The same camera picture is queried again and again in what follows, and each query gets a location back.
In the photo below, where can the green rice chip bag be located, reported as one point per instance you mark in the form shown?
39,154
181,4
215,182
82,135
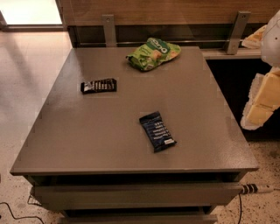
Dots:
147,57

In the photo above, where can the lower grey drawer front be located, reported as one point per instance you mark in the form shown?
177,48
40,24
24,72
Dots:
154,219

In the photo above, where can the metal bracket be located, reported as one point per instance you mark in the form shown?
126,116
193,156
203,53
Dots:
232,44
109,28

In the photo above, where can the upper grey drawer front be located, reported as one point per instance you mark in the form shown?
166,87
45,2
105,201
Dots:
77,197

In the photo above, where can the right metal bracket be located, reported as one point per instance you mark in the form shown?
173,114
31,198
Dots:
232,44

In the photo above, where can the blue rxbar blueberry bar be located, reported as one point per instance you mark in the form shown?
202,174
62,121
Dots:
160,137

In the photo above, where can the horizontal metal rail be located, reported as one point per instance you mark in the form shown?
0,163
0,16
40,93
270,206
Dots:
214,43

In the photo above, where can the left metal bracket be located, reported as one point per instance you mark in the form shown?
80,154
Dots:
109,28

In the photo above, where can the grey drawer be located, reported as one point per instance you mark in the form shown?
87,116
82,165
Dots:
154,219
77,197

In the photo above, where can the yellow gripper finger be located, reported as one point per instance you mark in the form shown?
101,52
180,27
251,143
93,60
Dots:
263,99
253,41

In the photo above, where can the grey drawer cabinet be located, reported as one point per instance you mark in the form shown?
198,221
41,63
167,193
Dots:
97,140

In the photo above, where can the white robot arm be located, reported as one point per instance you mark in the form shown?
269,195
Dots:
270,45

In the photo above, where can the black white snack bar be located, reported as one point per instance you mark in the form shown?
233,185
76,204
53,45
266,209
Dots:
98,86

